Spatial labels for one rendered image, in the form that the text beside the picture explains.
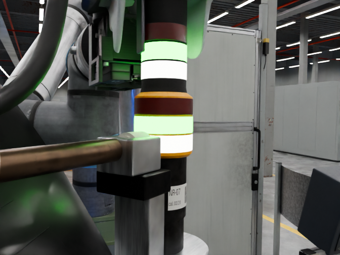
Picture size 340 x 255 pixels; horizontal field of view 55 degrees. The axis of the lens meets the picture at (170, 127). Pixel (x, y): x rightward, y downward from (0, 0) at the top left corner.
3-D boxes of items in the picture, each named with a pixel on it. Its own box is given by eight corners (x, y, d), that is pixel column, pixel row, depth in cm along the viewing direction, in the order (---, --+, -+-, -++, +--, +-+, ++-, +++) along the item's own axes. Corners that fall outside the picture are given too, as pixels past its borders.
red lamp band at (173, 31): (171, 37, 22) (171, 18, 22) (131, 42, 24) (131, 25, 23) (195, 46, 25) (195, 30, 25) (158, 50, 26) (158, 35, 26)
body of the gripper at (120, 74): (180, 84, 30) (139, 91, 41) (181, -10, 30) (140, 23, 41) (96, 81, 27) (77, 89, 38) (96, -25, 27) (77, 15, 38)
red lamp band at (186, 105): (173, 115, 21) (173, 96, 21) (121, 114, 24) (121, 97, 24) (203, 115, 25) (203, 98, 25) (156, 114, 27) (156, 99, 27)
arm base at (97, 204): (67, 201, 107) (67, 171, 106) (113, 199, 111) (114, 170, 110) (65, 219, 92) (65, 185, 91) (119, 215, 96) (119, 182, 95)
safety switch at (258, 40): (258, 69, 240) (259, 36, 239) (255, 69, 244) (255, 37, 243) (268, 69, 244) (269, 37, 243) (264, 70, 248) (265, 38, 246)
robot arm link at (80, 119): (53, 160, 53) (55, 91, 53) (122, 162, 53) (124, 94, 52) (32, 167, 45) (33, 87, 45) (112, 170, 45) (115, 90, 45)
